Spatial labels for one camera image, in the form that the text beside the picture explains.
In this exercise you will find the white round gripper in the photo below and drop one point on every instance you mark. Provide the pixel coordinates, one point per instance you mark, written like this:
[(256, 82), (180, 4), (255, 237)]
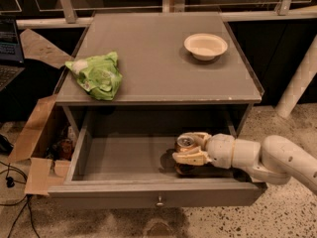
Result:
[(220, 150)]

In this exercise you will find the orange soda can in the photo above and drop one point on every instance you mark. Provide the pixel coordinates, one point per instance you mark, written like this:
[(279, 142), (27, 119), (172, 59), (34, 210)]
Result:
[(182, 145)]

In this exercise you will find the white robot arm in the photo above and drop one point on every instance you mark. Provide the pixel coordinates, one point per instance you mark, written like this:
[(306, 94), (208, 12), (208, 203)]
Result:
[(275, 160)]

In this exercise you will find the grey cabinet with counter top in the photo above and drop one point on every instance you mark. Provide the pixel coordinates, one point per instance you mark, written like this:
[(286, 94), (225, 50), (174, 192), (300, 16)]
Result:
[(165, 91)]

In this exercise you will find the metal drawer knob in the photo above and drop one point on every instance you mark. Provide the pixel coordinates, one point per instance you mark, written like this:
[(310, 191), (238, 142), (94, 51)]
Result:
[(160, 202)]

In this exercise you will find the open grey top drawer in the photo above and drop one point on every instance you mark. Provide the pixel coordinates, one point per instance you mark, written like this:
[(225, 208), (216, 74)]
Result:
[(132, 171)]

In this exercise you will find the white paper bowl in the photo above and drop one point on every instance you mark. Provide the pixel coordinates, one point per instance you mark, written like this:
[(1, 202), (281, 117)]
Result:
[(205, 46)]

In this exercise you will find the green chip bag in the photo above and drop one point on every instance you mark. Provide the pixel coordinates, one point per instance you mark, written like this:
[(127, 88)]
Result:
[(99, 76)]

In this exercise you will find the open cardboard box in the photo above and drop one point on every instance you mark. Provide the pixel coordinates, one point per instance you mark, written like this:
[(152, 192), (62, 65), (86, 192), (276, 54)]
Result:
[(39, 133)]

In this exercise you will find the brown cardboard sheet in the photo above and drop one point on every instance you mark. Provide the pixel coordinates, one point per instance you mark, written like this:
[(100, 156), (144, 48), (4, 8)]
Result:
[(36, 47)]

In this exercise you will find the laptop computer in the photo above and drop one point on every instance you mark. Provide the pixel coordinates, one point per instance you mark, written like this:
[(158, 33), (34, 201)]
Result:
[(12, 61)]

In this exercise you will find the metal railing frame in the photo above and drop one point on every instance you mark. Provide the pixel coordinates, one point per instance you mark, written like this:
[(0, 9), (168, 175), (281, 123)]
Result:
[(79, 13)]

